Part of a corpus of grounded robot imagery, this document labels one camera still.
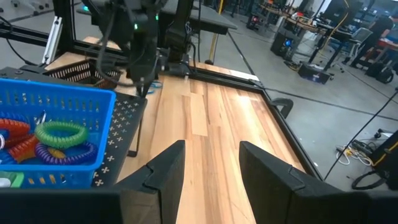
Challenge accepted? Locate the dark grey rounded stand foot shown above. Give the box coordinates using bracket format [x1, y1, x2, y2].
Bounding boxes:
[271, 97, 295, 119]

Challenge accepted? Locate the black box blue light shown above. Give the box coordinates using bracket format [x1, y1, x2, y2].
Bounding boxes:
[269, 30, 302, 60]

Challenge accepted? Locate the black plastic basket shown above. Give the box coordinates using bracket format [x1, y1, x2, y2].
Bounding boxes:
[43, 58, 124, 90]

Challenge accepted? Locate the green coil keychain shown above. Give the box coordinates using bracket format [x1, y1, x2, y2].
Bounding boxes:
[34, 121, 90, 150]

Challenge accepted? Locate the yellow coil keychain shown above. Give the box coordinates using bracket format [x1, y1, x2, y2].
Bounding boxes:
[46, 147, 67, 159]

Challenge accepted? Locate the white floor cable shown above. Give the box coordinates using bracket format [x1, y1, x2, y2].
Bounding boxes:
[335, 144, 374, 167]

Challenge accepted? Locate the thin black floor cable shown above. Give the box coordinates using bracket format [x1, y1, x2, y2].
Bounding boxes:
[323, 88, 398, 182]

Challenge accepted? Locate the black case yellow stripe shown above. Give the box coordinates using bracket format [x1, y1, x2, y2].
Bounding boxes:
[369, 129, 398, 191]

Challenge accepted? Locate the aluminium frame post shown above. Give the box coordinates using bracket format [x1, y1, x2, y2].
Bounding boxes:
[41, 15, 63, 65]

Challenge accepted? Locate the black floor box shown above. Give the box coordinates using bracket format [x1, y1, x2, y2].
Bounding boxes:
[297, 63, 332, 85]

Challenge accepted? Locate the black coiled floor cable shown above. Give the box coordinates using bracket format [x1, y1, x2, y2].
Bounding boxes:
[351, 169, 390, 191]

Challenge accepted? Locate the blue plastic basket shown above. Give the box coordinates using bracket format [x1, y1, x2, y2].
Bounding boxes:
[0, 77, 117, 190]

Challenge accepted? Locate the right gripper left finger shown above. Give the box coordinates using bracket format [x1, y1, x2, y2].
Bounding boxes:
[114, 139, 187, 224]

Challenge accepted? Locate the blue rubber band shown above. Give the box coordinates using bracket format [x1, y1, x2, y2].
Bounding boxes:
[146, 80, 164, 95]

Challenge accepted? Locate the yellow hanging cord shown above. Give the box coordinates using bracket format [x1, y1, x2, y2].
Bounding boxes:
[208, 0, 225, 65]

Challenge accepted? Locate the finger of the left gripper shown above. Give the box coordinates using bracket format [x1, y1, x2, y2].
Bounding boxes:
[136, 77, 146, 99]
[144, 78, 154, 96]

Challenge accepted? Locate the black background desk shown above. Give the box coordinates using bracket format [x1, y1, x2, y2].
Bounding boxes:
[259, 2, 354, 73]

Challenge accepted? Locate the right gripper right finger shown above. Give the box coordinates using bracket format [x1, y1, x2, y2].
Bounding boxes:
[238, 141, 368, 224]

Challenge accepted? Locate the person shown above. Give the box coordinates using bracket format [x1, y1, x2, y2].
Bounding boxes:
[350, 11, 395, 68]

